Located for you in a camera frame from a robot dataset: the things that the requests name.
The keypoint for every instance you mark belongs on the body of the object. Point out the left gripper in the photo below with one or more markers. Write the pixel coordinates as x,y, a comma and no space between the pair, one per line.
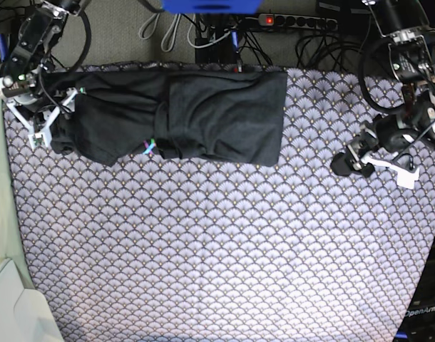
394,133

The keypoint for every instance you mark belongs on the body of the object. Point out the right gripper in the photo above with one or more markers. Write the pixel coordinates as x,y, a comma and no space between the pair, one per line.
35,94

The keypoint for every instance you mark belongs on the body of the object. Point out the dark grey T-shirt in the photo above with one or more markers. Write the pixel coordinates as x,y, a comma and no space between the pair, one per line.
212,115

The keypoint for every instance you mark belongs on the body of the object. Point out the black OpenArm case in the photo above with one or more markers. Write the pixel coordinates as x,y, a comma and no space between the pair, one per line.
419,320

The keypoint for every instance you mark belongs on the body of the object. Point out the black power strip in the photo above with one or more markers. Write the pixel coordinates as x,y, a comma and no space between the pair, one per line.
292,22

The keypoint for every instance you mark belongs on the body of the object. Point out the fan-patterned tablecloth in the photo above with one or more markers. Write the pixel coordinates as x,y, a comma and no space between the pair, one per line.
191,250

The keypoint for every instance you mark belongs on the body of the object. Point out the blue box overhead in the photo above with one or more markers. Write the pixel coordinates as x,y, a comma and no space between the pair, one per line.
211,6

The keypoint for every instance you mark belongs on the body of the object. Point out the white plastic bin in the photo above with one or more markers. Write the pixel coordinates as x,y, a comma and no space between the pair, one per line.
24,313

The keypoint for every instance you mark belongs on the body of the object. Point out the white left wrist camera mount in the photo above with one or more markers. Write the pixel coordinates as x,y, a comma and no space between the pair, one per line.
406,177

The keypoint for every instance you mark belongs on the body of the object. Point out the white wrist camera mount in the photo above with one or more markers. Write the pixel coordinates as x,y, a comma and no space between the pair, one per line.
406,177
39,127

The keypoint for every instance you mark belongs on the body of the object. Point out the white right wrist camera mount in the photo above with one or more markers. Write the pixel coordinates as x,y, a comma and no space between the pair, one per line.
39,127

